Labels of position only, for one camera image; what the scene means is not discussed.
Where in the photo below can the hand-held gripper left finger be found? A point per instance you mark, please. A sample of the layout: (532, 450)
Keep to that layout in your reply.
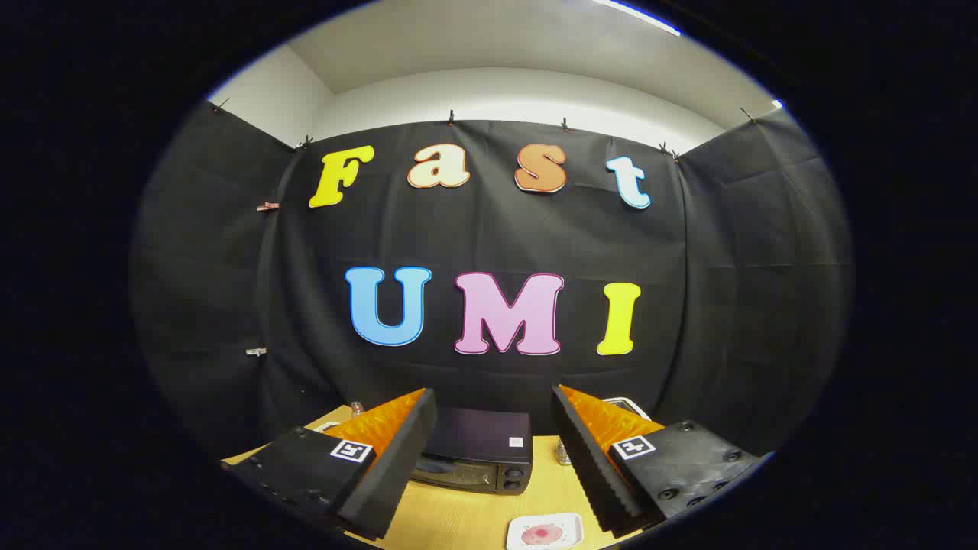
(397, 473)

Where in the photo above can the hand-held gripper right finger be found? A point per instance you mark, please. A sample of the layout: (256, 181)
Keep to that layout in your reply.
(596, 473)

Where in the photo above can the white square plate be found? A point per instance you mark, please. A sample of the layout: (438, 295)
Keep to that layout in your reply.
(571, 522)

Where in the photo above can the pink round food slice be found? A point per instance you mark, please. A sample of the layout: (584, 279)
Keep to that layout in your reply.
(542, 534)

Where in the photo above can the black toaster oven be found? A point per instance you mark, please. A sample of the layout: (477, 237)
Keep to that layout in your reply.
(477, 435)

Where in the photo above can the white bread toaster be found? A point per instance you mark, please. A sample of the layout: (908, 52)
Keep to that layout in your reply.
(616, 399)

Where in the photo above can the black backdrop cloth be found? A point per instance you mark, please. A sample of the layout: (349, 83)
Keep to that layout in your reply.
(489, 229)

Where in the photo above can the row of dark cloth clips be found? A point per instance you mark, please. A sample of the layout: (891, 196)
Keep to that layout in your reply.
(451, 117)

